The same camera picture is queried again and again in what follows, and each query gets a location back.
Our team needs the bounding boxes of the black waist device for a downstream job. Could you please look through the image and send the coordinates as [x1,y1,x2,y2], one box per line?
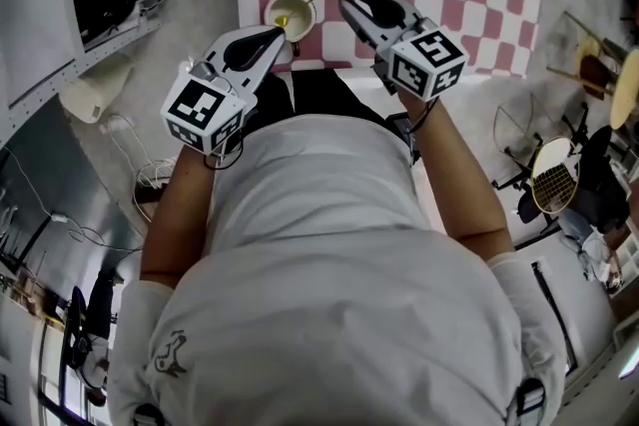
[387,113,418,166]

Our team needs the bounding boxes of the cream trash bin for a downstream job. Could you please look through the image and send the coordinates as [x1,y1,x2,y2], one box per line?
[59,64,134,125]

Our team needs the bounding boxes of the person's black trousers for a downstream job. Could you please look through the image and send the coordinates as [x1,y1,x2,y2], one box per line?
[247,69,400,139]

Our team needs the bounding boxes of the person's white shirt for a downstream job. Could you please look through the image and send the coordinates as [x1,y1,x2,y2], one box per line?
[107,113,568,426]

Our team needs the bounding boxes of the cream ceramic cup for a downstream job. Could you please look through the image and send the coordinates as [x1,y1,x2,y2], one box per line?
[263,0,320,57]

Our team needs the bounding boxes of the dark grey curved desk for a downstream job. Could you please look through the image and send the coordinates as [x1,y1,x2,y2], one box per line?
[0,104,151,315]

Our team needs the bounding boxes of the person's right forearm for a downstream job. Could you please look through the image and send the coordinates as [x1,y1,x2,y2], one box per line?
[398,94,515,260]

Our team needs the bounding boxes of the black office chair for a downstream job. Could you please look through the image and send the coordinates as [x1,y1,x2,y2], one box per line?
[493,114,633,235]

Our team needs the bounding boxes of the yellow round table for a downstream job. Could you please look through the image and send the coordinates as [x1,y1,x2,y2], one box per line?
[609,47,639,131]

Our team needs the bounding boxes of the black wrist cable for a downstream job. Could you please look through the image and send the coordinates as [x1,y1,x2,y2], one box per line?
[202,134,246,170]
[406,99,440,134]

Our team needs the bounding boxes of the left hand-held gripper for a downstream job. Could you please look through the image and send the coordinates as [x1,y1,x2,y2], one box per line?
[160,24,288,156]

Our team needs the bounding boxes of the person's left forearm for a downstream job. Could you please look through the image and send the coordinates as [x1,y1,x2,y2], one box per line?
[139,145,226,288]

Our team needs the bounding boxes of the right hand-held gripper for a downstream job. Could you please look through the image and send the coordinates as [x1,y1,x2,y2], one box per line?
[338,0,469,103]

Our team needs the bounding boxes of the white gold wire chair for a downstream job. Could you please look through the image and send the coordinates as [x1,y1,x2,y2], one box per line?
[529,137,581,215]

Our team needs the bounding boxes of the white floor cable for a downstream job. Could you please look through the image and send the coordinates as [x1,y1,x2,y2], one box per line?
[107,113,176,225]

